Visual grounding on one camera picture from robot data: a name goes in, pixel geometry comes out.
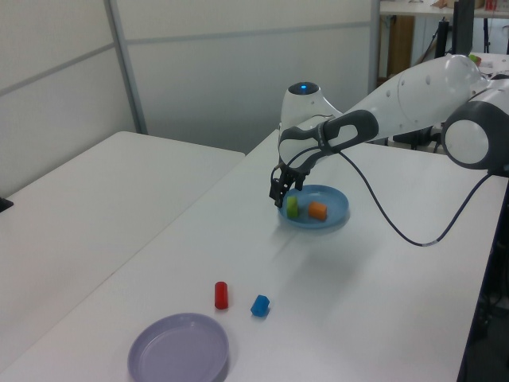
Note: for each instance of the brown cardboard box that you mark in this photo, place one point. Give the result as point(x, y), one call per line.
point(401, 45)

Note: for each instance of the white adjoining table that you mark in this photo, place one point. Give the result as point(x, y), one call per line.
point(99, 199)

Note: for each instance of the orange rectangular block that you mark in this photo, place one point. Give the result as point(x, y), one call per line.
point(317, 211)

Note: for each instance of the small blue block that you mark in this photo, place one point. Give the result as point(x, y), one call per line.
point(260, 306)

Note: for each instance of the blue plate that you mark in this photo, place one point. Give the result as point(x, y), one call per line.
point(336, 207)

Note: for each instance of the purple plate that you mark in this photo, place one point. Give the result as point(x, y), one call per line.
point(179, 350)

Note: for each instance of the red cylinder block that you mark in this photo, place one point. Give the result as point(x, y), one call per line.
point(220, 296)

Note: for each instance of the green rectangular block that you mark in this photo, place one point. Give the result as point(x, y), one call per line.
point(293, 207)

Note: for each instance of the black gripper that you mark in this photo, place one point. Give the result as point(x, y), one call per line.
point(294, 175)

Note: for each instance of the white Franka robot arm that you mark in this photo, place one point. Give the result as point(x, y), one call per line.
point(417, 99)

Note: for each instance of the grey partition post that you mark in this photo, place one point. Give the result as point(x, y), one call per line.
point(375, 44)
point(127, 67)

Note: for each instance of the black monitor stand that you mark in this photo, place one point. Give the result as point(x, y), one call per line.
point(444, 37)

